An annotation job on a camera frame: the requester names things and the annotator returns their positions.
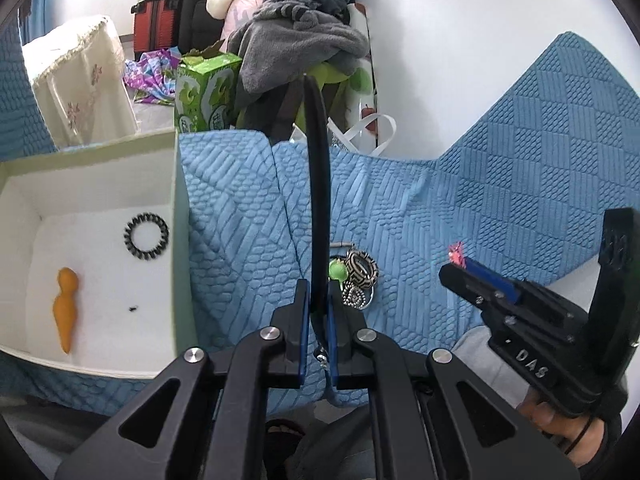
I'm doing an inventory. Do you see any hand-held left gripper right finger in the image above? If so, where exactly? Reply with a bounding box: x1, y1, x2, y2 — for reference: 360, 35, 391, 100
327, 282, 581, 480

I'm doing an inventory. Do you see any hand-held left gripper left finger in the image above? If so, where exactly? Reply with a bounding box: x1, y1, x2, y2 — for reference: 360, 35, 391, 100
54, 279, 313, 480

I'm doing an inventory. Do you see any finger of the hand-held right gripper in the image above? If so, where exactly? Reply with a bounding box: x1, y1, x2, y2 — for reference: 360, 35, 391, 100
439, 264, 521, 328
462, 258, 523, 303

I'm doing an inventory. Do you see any black headband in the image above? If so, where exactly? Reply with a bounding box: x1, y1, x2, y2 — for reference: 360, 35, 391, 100
302, 74, 332, 322

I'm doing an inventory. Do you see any white cardboard box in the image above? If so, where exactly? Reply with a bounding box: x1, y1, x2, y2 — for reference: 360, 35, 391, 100
0, 129, 201, 380

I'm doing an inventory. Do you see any person's right hand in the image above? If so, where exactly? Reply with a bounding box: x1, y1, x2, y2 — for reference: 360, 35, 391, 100
517, 386, 608, 468

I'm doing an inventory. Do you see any person's foot in sandal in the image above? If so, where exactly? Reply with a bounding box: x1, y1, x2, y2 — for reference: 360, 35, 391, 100
262, 417, 308, 480

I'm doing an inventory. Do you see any blue quilted sofa cover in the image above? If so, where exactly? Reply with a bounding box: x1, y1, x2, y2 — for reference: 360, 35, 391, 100
0, 30, 640, 411

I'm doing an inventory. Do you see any white printed shopping bag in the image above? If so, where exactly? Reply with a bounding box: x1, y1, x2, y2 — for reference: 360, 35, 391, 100
292, 2, 397, 156

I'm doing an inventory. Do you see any orange hair clip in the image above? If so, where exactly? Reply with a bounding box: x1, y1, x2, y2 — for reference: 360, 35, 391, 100
53, 267, 81, 355

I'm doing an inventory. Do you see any green plastic stool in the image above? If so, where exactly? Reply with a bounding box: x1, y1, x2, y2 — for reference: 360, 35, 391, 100
235, 60, 352, 132

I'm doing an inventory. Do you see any green carton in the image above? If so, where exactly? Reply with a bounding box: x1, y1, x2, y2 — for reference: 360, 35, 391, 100
174, 40, 244, 134

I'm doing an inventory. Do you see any grey fleece garment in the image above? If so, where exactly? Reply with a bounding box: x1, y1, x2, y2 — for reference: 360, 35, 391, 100
239, 4, 371, 111

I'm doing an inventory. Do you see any purple patterned cloth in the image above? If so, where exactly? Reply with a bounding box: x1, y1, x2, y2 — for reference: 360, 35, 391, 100
123, 47, 182, 107

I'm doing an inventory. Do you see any pink garment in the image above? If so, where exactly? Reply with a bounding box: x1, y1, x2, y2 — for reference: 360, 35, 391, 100
220, 0, 273, 43

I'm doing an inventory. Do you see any cream cloth-covered cabinet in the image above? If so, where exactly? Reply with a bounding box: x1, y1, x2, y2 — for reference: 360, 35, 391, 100
22, 15, 140, 150

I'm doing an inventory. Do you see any black tall suitcase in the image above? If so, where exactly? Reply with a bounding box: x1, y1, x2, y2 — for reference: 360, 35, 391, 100
179, 0, 226, 52

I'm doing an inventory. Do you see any red suitcase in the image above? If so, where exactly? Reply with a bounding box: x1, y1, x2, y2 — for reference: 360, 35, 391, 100
131, 0, 182, 58

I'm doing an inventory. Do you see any beige black patterned bracelet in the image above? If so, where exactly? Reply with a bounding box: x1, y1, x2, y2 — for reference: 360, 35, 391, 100
346, 250, 380, 290

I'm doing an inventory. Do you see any black coil hair tie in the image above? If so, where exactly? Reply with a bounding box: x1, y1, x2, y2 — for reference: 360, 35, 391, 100
123, 213, 170, 261

